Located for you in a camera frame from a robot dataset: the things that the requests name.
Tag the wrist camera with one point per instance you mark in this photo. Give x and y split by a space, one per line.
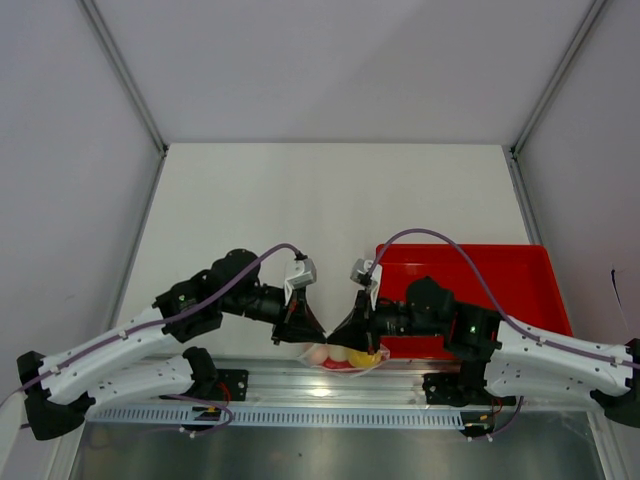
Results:
368 274
299 273

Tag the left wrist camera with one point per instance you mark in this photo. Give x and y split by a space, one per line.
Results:
299 273

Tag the clear zip top bag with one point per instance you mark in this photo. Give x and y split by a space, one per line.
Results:
301 359

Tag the aluminium mounting rail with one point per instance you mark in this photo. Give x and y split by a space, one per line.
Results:
286 383

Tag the red plastic tray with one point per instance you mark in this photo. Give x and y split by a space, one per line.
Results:
521 278

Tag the yellow toy pepper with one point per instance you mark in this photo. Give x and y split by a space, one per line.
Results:
364 361

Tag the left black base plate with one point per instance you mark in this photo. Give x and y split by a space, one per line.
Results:
226 386

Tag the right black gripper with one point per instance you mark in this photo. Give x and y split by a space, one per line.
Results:
353 332

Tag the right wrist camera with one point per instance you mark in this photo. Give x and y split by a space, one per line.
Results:
368 274

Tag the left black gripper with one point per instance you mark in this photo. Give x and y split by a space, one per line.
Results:
299 323

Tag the white egg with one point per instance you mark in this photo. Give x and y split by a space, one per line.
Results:
318 355
337 353

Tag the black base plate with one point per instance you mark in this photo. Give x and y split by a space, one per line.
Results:
226 386
444 389

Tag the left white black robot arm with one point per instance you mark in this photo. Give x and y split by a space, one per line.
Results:
150 356

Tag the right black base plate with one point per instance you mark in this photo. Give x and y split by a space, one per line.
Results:
444 389

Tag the white slotted cable duct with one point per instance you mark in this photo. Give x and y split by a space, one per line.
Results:
192 415

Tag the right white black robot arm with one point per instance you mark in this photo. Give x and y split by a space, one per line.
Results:
501 358

